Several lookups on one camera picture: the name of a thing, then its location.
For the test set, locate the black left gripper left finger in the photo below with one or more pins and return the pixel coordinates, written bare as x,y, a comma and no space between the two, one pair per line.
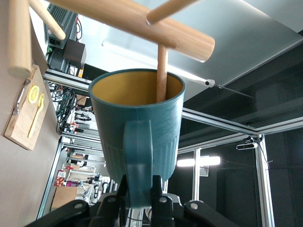
111,201

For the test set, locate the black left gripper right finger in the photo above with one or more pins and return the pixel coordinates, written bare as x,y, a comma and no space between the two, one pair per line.
163,201

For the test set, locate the teal cup with yellow inside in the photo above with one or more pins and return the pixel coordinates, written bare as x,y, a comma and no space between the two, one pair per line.
113,123

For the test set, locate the wooden mug rack with base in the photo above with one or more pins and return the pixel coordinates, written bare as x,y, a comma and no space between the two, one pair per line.
142,23

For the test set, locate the bright rectangular light panel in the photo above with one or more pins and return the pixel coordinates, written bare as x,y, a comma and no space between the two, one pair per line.
187,162

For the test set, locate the brown cardboard box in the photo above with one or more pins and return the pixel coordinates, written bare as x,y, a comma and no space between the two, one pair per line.
64,197

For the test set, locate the red patterned carton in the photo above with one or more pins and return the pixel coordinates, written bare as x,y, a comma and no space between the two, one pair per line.
60,178

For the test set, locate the yellow plastic fork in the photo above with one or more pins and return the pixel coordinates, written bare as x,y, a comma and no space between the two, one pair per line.
34,123

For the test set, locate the lemon slice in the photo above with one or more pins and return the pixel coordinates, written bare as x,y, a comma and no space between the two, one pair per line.
41,104
37,91
31,95

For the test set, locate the black cube box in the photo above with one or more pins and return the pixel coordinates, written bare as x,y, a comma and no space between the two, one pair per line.
74,53

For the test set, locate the grey power supply unit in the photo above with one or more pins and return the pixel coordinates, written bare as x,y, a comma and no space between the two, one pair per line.
68,23

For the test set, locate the aluminium cage frame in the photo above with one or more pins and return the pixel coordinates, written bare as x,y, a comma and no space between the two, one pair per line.
213,121

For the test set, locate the grey bar-shaped camera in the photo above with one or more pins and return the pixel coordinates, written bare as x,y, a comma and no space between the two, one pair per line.
247,145

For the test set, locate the small white dome camera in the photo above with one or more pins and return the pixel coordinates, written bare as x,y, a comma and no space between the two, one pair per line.
210,82

